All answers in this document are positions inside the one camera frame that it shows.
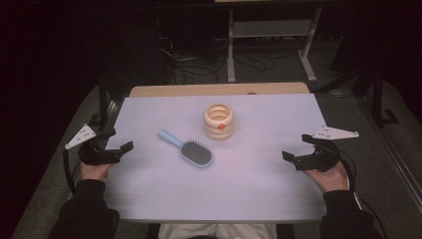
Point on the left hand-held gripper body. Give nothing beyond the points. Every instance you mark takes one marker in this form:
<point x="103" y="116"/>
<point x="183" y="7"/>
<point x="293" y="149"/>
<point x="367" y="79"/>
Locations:
<point x="99" y="156"/>

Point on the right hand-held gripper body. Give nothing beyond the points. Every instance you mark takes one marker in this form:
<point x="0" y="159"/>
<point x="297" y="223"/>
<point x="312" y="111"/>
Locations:
<point x="321" y="159"/>

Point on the light blue hairbrush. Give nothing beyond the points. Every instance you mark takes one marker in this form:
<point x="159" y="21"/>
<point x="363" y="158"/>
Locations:
<point x="196" y="154"/>

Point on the cream ribbed cup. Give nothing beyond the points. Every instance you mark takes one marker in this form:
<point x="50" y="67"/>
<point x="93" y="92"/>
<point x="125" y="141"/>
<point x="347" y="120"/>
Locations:
<point x="218" y="127"/>

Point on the person's left hand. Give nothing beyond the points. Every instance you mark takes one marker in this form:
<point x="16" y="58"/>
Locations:
<point x="93" y="172"/>

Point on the person's right hand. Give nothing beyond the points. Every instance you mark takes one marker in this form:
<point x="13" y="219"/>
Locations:
<point x="331" y="181"/>

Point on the black metal stand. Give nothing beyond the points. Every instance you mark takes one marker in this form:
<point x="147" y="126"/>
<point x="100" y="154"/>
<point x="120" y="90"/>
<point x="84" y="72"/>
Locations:
<point x="376" y="96"/>
<point x="103" y="99"/>

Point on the white table cover sheet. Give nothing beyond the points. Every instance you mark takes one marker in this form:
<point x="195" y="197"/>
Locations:
<point x="232" y="186"/>

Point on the wooden table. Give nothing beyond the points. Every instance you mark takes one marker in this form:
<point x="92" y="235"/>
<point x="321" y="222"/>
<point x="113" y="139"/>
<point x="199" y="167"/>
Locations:
<point x="199" y="89"/>

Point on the person's white clothing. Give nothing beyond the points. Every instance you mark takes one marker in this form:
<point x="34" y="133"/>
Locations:
<point x="215" y="230"/>

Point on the white metal desk frame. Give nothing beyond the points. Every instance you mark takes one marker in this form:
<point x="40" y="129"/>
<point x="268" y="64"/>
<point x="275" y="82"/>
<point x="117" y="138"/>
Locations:
<point x="272" y="29"/>

